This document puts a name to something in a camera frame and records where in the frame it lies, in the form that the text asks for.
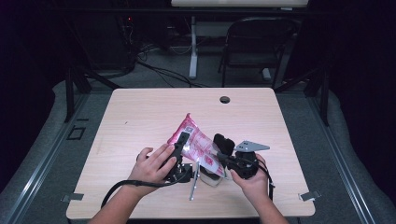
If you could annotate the black folding chair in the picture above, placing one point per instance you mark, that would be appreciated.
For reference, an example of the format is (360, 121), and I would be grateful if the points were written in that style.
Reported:
(257, 46)

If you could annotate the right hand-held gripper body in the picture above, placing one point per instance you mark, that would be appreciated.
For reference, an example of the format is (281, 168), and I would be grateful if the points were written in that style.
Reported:
(246, 163)

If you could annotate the grey tape strip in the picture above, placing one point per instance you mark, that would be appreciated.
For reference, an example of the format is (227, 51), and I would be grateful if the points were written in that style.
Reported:
(309, 195)
(73, 197)

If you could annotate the person's right hand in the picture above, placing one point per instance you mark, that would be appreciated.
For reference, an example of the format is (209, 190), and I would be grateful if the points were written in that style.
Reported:
(253, 185)

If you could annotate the black horizontal frame bar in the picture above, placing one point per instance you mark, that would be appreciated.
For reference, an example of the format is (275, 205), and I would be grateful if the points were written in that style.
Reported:
(186, 11)

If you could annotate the white desk leg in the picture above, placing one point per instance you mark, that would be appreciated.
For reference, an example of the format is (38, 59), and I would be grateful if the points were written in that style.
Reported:
(193, 53)

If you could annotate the person's left hand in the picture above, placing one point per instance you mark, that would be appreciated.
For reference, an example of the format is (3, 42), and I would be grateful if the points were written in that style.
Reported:
(152, 168)

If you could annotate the black metal frame stand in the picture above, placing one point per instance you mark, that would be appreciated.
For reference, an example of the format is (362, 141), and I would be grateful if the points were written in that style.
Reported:
(323, 93)
(70, 93)

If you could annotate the pink plastic packet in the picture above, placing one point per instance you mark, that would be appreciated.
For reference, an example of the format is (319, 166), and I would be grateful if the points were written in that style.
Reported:
(199, 146)

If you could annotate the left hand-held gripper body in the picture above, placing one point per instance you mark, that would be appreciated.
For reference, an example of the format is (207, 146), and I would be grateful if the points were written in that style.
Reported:
(182, 172)

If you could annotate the glass jar with black lid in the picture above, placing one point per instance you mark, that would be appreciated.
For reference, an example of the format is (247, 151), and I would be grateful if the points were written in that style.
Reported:
(223, 144)

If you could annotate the aluminium floor rail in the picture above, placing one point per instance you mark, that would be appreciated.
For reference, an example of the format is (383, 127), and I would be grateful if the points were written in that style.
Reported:
(339, 158)
(43, 158)

